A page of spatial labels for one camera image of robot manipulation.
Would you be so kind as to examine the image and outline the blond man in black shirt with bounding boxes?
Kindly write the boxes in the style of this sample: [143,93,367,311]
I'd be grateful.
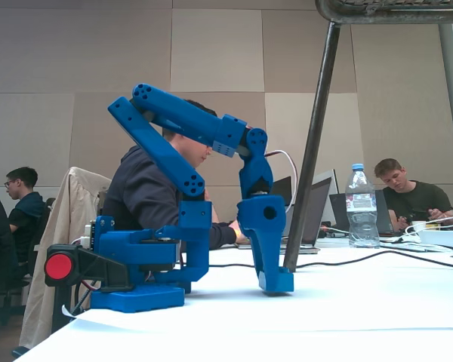
[373,158,453,231]

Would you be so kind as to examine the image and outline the silver laptop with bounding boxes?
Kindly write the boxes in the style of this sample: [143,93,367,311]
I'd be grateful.
[311,168,341,227]

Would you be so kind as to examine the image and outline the man in dark vest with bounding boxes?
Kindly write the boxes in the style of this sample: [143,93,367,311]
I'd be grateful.
[3,166,46,265]

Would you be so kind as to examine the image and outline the small blue cube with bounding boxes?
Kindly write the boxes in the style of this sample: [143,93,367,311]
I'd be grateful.
[263,266,294,294]

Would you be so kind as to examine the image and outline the white cable bundle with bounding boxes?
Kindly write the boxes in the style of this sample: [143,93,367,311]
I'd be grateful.
[379,210,453,253]

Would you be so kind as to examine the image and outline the black clamp with red knob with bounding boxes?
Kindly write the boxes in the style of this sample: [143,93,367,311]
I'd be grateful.
[44,244,135,335]

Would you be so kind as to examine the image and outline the man with black glasses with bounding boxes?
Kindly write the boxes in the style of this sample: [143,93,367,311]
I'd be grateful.
[101,98,251,250]

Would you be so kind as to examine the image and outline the red white servo cable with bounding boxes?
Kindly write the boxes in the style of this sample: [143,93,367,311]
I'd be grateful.
[263,149,299,207]

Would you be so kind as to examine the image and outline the black office chair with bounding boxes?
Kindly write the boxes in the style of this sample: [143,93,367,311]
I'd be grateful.
[26,197,57,278]

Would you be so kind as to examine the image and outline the white box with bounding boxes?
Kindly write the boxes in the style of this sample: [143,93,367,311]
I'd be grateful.
[418,229,453,250]

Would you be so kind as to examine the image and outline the wide black laptop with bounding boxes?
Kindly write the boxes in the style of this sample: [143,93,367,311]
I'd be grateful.
[328,189,396,238]

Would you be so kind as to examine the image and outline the black cable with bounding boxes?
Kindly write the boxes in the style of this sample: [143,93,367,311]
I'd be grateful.
[207,250,453,271]

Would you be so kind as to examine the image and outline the small black laptop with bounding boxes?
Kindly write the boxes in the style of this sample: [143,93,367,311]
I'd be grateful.
[272,176,294,207]

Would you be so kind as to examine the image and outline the clear plastic water bottle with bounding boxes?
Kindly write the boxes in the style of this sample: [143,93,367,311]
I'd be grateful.
[344,162,381,249]

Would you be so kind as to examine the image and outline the dark grey laptop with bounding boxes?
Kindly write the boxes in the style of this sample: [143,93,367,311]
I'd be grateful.
[236,176,333,256]

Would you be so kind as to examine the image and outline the beige jacket on chair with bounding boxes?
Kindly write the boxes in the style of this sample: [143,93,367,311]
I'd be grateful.
[19,166,112,350]

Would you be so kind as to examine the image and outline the dark metal stand frame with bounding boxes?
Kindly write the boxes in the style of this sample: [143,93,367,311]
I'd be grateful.
[282,0,453,273]

